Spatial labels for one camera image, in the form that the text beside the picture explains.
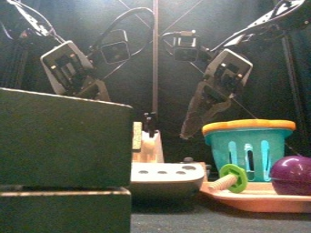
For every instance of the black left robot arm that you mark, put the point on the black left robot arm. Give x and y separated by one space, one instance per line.
29 18

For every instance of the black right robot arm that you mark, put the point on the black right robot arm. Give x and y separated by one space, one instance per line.
276 18

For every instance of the green sushi piece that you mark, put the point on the green sushi piece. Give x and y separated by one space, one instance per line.
138 136

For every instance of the dark green drawer box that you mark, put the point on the dark green drawer box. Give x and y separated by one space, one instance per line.
61 151

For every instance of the small black clamp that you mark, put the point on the small black clamp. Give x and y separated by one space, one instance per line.
152 124

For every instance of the teal basket with orange rim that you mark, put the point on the teal basket with orange rim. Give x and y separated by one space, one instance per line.
248 145

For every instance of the light wooden toy block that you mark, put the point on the light wooden toy block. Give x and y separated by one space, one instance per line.
152 150

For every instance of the wooden bolt with green nut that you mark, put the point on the wooden bolt with green nut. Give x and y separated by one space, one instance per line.
233 179

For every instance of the grey toy with oval holes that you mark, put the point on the grey toy with oval holes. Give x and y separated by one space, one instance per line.
166 179

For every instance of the purple toy ball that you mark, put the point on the purple toy ball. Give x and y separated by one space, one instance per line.
293 176

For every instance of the wooden tray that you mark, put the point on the wooden tray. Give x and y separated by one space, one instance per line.
260 200

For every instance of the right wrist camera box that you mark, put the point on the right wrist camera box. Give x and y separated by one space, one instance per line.
186 48

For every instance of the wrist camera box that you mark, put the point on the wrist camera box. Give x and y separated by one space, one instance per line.
186 48
116 50

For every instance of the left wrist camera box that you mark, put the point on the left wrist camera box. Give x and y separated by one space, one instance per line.
116 50

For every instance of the thin metal frame pole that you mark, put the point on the thin metal frame pole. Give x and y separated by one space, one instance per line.
156 60

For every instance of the dark metal frame post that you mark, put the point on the dark metal frame post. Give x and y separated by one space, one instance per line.
294 91

